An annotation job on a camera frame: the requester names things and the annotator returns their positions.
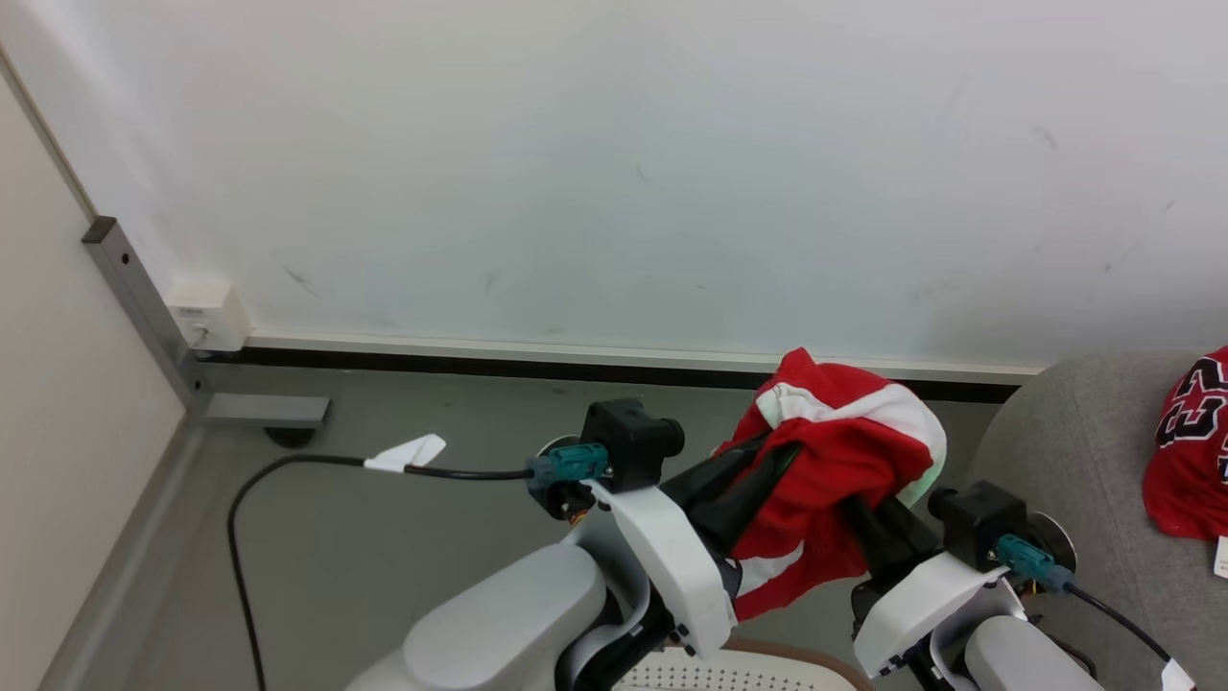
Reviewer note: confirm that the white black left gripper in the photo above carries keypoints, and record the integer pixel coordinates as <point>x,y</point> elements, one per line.
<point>672,557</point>

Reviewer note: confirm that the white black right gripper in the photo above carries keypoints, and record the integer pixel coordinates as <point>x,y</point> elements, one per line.
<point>921,600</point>

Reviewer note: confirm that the red garment with white stripes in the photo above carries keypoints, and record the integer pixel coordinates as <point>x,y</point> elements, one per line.
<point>825,470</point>

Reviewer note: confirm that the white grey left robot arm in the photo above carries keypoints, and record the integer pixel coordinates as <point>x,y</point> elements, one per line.
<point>499,624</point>

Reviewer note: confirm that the white laundry basket tan rim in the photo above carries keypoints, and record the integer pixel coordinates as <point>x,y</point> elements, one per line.
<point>739,672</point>

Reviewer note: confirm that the dark baseboard with white edge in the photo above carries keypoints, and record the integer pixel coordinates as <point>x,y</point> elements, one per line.
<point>576,357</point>

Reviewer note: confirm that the red jersey with black numbers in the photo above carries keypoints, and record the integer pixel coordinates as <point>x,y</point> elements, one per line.
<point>1190,451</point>

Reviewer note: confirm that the grey skirting strip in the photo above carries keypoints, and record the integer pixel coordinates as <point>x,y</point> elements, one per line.
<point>115,566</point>

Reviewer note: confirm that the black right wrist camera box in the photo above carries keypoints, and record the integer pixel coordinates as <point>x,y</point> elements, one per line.
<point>974,523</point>

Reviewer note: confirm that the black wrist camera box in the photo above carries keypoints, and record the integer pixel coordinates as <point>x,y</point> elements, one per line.
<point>628,437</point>
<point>974,523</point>

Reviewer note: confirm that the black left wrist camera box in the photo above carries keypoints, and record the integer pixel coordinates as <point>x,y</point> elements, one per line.
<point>628,437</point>

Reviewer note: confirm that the black round frame foot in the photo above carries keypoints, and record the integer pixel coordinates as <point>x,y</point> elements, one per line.
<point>290,437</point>

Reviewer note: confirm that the white wall socket box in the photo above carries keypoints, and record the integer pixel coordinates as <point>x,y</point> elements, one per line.
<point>213,312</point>

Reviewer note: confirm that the grey metal frame post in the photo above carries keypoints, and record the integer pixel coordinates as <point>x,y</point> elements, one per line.
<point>144,302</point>

